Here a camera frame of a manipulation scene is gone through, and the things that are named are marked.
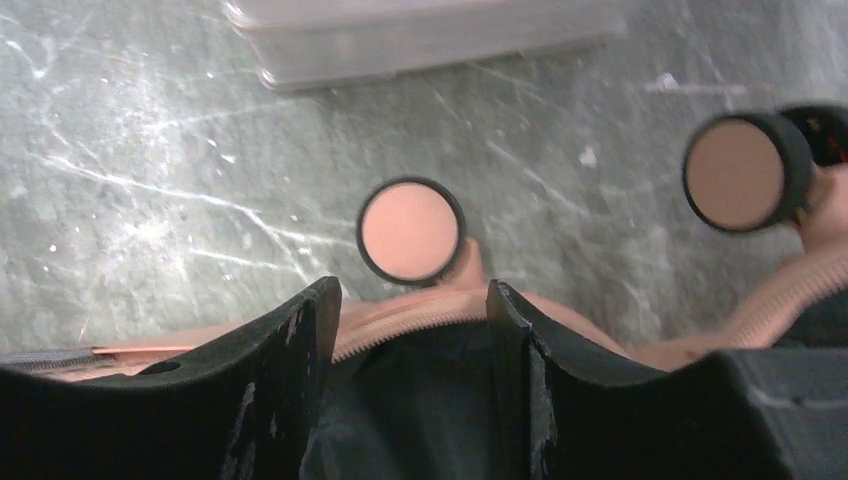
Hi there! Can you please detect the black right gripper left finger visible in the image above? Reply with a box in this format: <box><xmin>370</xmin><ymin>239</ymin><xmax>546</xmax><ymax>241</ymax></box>
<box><xmin>1</xmin><ymin>277</ymin><xmax>342</xmax><ymax>479</ymax></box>

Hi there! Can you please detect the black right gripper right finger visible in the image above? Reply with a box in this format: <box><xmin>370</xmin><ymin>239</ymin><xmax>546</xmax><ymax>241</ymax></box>
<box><xmin>486</xmin><ymin>280</ymin><xmax>847</xmax><ymax>479</ymax></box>

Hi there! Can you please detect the white plastic drawer organizer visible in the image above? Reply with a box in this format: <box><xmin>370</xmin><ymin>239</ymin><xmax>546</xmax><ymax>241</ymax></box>
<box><xmin>223</xmin><ymin>0</ymin><xmax>639</xmax><ymax>90</ymax></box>

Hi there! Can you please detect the black suitcase wheel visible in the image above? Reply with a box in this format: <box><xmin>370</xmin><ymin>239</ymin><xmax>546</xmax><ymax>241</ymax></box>
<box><xmin>356</xmin><ymin>176</ymin><xmax>467</xmax><ymax>286</ymax></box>
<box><xmin>682</xmin><ymin>104</ymin><xmax>847</xmax><ymax>250</ymax></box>

